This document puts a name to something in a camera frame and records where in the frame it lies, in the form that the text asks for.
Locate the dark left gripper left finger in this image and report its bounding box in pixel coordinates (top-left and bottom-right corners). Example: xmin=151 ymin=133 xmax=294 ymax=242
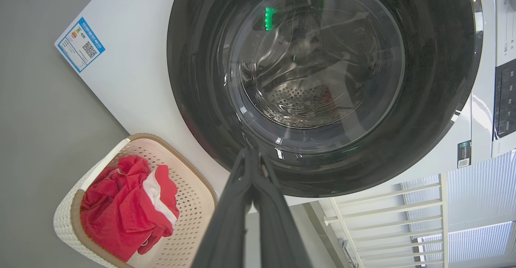
xmin=190 ymin=147 xmax=256 ymax=268

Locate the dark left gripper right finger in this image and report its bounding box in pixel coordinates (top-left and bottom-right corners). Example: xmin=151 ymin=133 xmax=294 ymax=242
xmin=253 ymin=151 xmax=313 ymax=268

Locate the red and white garment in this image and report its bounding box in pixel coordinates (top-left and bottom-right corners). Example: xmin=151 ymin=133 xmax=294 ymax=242
xmin=80 ymin=155 xmax=180 ymax=262

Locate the black round glass washer door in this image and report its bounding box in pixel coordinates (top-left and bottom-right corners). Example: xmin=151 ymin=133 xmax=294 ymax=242
xmin=166 ymin=0 xmax=483 ymax=198

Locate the cream perforated basket brown rim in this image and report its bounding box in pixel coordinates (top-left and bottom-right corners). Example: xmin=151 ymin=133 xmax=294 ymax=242
xmin=53 ymin=133 xmax=219 ymax=268

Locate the stainless steel washing machine drum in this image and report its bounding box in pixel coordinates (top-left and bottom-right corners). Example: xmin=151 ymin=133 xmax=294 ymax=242
xmin=264 ymin=81 xmax=363 ymax=129

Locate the white front-load washing machine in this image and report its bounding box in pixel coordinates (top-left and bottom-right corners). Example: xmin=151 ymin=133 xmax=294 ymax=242
xmin=54 ymin=0 xmax=516 ymax=212

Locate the dark appliance control panel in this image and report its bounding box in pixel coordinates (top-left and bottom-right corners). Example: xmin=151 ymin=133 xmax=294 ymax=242
xmin=494 ymin=58 xmax=516 ymax=139

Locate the white metal railing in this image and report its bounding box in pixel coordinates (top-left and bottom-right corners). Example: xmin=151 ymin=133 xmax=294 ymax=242
xmin=318 ymin=173 xmax=450 ymax=268

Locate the black QR code sticker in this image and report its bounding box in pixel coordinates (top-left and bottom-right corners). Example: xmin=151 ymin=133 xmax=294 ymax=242
xmin=457 ymin=140 xmax=472 ymax=168

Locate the blue energy label sticker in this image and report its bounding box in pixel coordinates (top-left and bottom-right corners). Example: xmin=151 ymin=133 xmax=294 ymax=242
xmin=54 ymin=17 xmax=106 ymax=73

